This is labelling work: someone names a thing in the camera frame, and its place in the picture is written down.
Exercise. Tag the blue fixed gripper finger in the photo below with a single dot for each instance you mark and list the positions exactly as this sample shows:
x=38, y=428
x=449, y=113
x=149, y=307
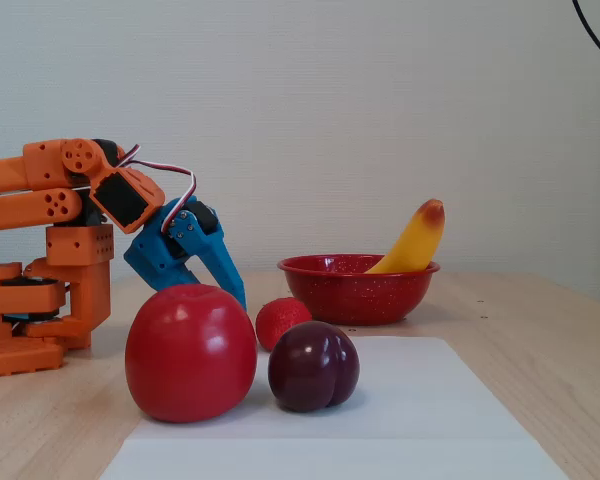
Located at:
x=182, y=275

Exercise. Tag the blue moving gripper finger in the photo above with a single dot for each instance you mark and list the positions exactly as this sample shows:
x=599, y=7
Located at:
x=220, y=265

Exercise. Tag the blue gripper body with motor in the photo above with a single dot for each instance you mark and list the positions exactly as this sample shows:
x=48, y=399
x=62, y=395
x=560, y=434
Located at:
x=156, y=252

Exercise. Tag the yellow plastic banana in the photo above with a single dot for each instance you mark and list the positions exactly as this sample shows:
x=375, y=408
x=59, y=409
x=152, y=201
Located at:
x=415, y=245

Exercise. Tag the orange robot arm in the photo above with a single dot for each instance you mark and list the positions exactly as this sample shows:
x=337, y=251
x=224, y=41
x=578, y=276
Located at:
x=75, y=250

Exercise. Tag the red speckled enamel bowl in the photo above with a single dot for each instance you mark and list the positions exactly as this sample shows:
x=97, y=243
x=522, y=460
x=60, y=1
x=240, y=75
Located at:
x=360, y=295

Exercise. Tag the red plastic apple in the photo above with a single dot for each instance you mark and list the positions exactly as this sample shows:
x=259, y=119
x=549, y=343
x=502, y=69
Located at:
x=190, y=355

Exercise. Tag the red plastic strawberry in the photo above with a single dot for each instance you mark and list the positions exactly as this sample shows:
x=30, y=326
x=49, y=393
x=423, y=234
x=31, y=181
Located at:
x=280, y=320

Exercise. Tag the dark purple plastic plum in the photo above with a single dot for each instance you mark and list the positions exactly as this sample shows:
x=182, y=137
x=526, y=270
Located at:
x=312, y=367

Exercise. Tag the white paper sheet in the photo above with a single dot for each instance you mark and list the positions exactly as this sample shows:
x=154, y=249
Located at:
x=330, y=460
x=430, y=390

